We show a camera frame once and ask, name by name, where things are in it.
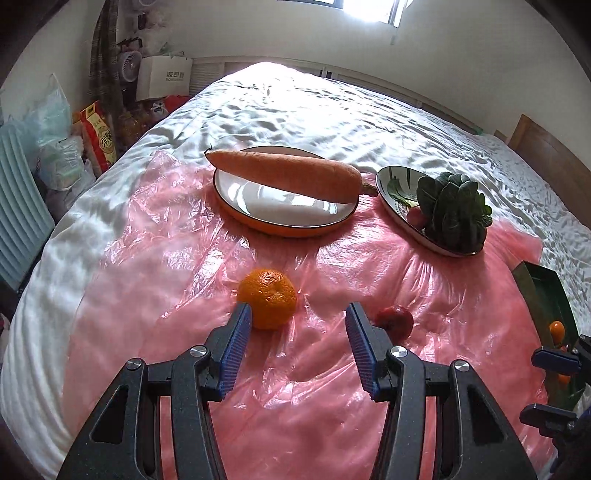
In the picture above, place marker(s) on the window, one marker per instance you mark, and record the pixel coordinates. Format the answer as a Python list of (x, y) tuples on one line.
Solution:
[(389, 12)]

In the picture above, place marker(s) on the orange rice bag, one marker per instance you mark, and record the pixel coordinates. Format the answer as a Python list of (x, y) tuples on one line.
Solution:
[(98, 144)]

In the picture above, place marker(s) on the white round plate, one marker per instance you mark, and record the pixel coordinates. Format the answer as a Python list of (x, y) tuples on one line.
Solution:
[(397, 186)]

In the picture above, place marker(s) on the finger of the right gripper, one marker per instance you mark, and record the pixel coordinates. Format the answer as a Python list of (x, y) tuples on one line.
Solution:
[(558, 361), (549, 420)]

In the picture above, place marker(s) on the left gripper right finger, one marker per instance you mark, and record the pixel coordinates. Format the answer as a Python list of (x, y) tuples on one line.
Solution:
[(474, 438)]

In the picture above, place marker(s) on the carrot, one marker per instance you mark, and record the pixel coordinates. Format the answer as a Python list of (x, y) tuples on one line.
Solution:
[(318, 178)]

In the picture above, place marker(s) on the clear plastic bag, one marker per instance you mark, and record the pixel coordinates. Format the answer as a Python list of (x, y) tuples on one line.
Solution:
[(54, 150)]

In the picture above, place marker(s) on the white cardboard box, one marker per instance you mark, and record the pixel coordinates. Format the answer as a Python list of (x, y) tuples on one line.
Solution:
[(162, 76)]

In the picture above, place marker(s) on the red apple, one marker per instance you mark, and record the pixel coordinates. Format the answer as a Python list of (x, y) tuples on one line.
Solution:
[(397, 321)]

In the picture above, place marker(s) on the light blue suitcase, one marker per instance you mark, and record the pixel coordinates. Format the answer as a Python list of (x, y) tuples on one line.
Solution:
[(26, 223)]

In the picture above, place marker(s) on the green tray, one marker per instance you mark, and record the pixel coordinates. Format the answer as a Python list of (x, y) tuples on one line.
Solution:
[(547, 302)]

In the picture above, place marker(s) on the mandarin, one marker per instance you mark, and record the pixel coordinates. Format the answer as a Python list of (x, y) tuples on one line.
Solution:
[(271, 296)]

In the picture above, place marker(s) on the pink plastic sheet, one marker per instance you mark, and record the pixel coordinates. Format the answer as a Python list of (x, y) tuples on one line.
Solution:
[(298, 409)]

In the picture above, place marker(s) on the wooden headboard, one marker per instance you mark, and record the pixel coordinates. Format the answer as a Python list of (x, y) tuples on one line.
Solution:
[(539, 156)]

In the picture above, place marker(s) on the smooth orange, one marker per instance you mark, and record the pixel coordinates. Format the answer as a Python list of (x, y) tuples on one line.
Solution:
[(558, 333)]

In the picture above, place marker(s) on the green leafy vegetable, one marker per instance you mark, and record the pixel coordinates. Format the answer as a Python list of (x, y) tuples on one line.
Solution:
[(457, 213)]

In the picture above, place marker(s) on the orange oval plate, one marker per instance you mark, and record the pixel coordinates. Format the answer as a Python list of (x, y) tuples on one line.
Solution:
[(274, 211)]

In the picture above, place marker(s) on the small orange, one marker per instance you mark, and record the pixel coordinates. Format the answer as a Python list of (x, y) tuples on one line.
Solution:
[(564, 380)]

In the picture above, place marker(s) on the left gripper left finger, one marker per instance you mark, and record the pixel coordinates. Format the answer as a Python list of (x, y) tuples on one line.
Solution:
[(121, 437)]

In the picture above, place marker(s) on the purple fan lower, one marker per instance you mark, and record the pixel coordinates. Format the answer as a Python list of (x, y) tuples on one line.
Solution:
[(129, 65)]

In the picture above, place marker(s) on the small radish on plate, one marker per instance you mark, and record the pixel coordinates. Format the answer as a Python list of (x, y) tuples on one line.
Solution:
[(417, 218)]

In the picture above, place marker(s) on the plaid scarf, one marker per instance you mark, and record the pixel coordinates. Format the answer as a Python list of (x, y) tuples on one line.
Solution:
[(104, 83)]

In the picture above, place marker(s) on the white bed duvet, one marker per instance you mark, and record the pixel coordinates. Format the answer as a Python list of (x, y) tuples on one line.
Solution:
[(265, 104)]

